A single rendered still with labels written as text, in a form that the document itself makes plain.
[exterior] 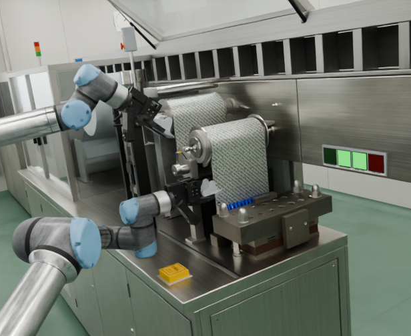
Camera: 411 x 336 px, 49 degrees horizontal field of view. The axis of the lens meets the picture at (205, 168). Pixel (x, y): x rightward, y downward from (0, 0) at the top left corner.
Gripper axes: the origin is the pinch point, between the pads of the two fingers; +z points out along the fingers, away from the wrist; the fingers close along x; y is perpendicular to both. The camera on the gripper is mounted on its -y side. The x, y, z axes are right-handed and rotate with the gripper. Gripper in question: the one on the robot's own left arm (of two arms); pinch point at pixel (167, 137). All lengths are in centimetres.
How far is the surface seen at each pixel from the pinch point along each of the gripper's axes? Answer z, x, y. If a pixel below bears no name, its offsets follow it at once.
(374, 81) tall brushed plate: 25, -50, 37
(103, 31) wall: 90, 548, 185
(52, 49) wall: 42, 548, 118
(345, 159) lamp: 40, -39, 18
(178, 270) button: 15.2, -19.5, -36.7
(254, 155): 30.1, -8.1, 10.1
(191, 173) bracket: 14.7, -0.5, -6.5
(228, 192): 27.2, -8.1, -6.2
